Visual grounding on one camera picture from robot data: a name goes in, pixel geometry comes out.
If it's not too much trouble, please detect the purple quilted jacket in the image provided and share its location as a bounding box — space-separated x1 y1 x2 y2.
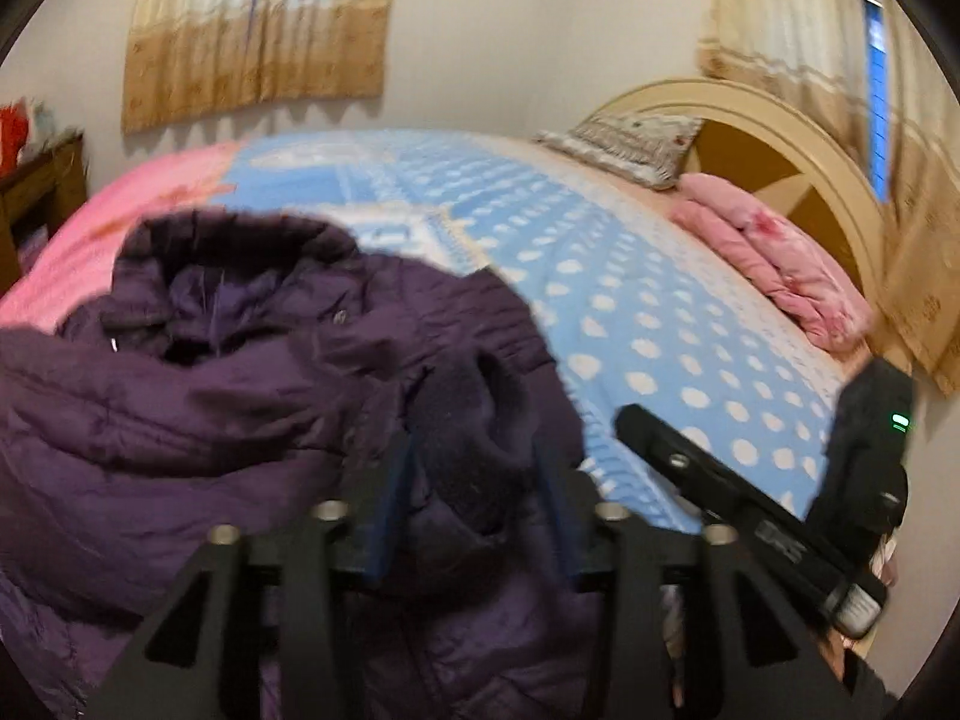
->
2 210 597 718

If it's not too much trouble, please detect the person's right hand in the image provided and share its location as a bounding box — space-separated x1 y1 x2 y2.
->
815 629 846 681

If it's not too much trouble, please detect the folded pink blanket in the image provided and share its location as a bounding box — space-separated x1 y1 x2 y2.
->
669 172 874 355

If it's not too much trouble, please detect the pink and blue bedspread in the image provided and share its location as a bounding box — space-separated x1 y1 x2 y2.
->
2 130 846 530

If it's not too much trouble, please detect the cream wooden headboard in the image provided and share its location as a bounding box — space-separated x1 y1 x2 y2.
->
575 78 884 361

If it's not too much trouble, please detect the patterned pillow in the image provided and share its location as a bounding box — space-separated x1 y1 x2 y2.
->
534 112 703 190

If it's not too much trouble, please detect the beige side window curtain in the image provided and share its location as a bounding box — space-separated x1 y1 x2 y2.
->
698 0 958 395

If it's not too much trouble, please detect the brown wooden desk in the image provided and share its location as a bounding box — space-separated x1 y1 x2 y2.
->
0 130 88 294

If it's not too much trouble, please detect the red gift box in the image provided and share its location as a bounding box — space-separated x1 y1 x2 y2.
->
0 101 29 176

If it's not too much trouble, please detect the beige patterned window curtain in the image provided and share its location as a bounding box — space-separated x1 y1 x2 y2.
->
121 0 394 135

